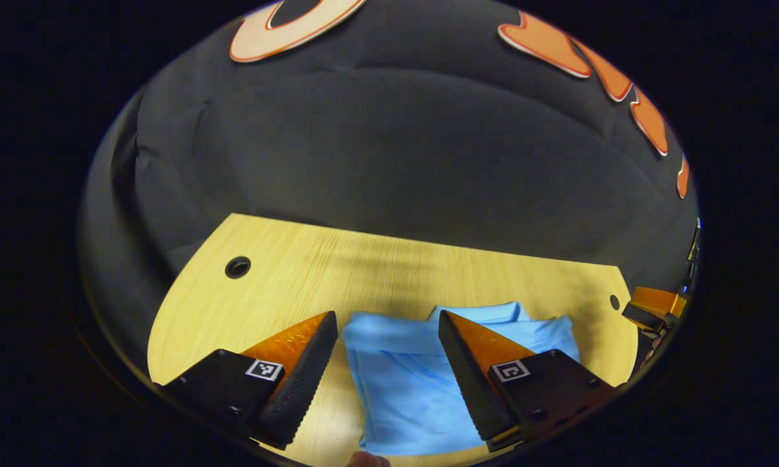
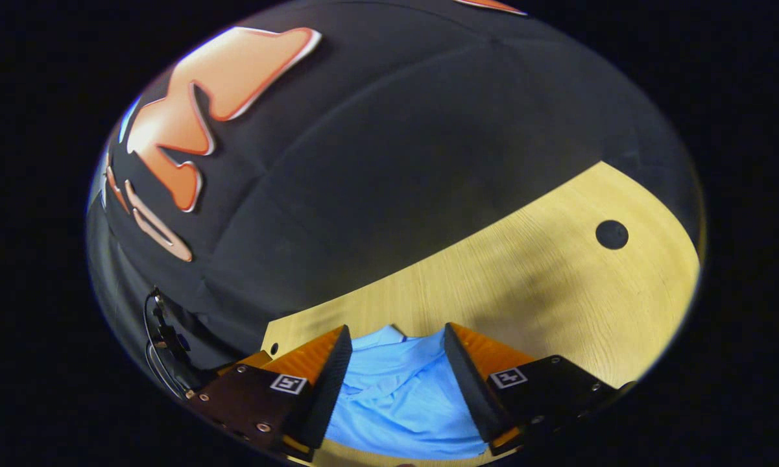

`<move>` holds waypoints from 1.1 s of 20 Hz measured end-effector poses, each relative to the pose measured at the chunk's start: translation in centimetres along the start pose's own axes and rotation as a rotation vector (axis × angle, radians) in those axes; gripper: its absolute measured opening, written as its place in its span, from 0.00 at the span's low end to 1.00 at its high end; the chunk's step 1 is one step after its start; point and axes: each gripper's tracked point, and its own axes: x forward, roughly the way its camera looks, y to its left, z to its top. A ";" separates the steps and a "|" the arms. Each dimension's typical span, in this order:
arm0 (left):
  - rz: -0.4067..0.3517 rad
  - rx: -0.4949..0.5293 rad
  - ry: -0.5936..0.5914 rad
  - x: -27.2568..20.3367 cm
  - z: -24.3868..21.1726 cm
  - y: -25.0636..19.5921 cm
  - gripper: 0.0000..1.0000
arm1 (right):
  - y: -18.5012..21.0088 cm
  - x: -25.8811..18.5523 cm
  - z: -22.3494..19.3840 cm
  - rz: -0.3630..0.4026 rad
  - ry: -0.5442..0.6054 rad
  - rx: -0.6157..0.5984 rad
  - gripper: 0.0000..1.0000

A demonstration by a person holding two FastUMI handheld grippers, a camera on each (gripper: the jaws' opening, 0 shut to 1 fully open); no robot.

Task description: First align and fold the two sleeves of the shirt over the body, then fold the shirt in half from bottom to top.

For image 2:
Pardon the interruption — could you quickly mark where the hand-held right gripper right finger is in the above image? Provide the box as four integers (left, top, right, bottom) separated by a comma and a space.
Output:
443, 322, 636, 458

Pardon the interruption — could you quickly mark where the light blue T-shirt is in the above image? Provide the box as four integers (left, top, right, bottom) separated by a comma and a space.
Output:
323, 324, 488, 461

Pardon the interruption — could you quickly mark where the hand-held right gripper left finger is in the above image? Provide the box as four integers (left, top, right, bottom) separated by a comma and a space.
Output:
187, 324, 354, 463

